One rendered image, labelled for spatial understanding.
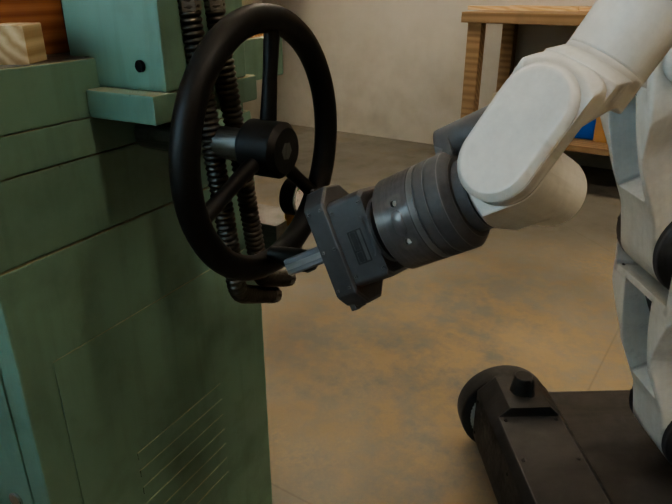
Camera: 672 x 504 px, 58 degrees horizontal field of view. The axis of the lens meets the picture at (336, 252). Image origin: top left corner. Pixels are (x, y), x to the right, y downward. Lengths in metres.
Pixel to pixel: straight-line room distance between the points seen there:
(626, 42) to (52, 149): 0.53
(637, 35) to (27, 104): 0.53
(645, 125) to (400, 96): 3.40
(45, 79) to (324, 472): 1.01
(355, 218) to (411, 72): 3.63
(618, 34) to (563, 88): 0.06
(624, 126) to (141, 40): 0.68
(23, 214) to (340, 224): 0.32
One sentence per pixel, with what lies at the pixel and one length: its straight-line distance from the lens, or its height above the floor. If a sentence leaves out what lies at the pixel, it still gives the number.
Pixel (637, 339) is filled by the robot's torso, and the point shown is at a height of 0.41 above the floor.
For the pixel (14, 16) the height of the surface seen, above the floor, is 0.94.
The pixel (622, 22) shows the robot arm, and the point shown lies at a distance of 0.50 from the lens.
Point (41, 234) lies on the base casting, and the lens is 0.70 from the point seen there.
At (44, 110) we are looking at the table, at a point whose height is 0.86.
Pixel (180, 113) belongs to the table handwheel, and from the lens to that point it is 0.55.
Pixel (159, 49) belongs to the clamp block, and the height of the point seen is 0.91.
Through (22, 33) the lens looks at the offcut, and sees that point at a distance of 0.68.
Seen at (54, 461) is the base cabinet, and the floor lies 0.47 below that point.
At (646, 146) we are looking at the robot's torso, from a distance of 0.91.
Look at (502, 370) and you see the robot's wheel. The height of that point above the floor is 0.20.
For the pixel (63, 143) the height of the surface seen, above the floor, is 0.82.
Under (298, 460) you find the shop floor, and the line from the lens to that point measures 1.44.
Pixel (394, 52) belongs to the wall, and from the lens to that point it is 4.22.
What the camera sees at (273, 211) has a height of 0.62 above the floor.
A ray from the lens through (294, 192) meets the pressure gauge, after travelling 0.95.
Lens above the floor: 0.97
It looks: 24 degrees down
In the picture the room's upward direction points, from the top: straight up
